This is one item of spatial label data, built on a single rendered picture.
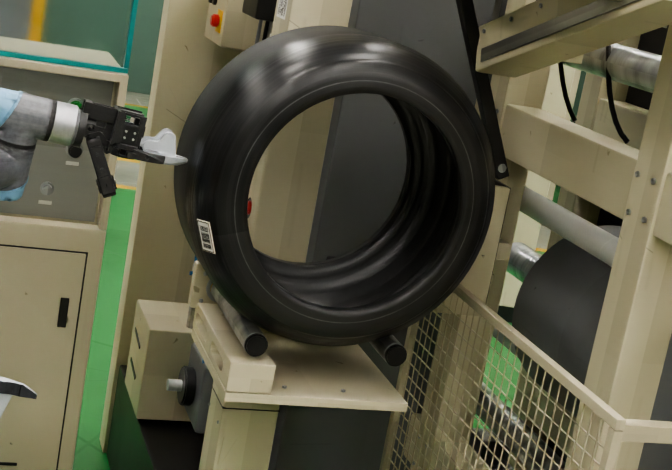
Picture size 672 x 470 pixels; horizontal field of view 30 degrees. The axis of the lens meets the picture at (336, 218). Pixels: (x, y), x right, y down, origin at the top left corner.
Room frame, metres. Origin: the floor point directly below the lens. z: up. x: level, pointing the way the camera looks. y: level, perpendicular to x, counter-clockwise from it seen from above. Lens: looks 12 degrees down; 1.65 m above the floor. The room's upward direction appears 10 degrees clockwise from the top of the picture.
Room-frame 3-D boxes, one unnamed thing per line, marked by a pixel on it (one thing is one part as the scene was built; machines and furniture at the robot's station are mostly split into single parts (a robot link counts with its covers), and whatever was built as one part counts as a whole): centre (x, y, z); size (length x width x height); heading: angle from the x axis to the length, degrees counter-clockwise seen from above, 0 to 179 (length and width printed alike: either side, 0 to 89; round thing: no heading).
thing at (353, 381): (2.41, 0.03, 0.80); 0.37 x 0.36 x 0.02; 109
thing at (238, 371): (2.37, 0.16, 0.83); 0.36 x 0.09 x 0.06; 19
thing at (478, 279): (2.74, -0.26, 1.05); 0.20 x 0.15 x 0.30; 19
